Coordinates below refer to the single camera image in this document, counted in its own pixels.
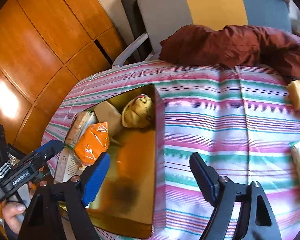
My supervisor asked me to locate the black rolled mat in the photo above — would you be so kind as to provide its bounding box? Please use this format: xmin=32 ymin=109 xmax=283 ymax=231
xmin=121 ymin=0 xmax=152 ymax=61

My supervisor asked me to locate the person left hand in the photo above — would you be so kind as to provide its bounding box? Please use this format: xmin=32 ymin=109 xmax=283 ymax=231
xmin=1 ymin=181 xmax=35 ymax=234

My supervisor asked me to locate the orange snack bag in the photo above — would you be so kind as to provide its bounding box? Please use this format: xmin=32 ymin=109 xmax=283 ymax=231
xmin=74 ymin=122 xmax=110 ymax=166

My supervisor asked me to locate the yellow plush toy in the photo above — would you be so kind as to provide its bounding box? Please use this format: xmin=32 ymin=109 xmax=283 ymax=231
xmin=121 ymin=94 xmax=155 ymax=128

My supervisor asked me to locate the striped bed sheet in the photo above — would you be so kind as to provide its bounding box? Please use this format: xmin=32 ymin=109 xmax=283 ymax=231
xmin=42 ymin=61 xmax=300 ymax=239

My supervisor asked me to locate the wooden wardrobe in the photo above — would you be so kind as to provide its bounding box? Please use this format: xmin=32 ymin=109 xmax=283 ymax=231
xmin=0 ymin=0 xmax=126 ymax=153

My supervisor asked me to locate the grey yellow blue chair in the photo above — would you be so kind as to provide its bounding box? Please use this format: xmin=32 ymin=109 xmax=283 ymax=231
xmin=113 ymin=0 xmax=292 ymax=67

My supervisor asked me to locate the gold tin box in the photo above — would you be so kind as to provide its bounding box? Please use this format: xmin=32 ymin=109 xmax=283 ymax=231
xmin=88 ymin=85 xmax=165 ymax=239

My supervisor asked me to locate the cracker packet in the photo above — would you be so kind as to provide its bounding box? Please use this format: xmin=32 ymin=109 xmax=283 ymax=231
xmin=64 ymin=111 xmax=97 ymax=148

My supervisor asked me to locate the large white perfume box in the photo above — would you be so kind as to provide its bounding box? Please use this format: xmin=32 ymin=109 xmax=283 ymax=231
xmin=53 ymin=146 xmax=83 ymax=184

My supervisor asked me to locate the yellow sponge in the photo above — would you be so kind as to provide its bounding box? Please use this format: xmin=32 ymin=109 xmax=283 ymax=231
xmin=94 ymin=101 xmax=123 ymax=138
xmin=287 ymin=80 xmax=300 ymax=111

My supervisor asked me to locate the maroon jacket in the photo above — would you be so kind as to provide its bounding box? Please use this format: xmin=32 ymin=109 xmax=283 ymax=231
xmin=159 ymin=24 xmax=300 ymax=83

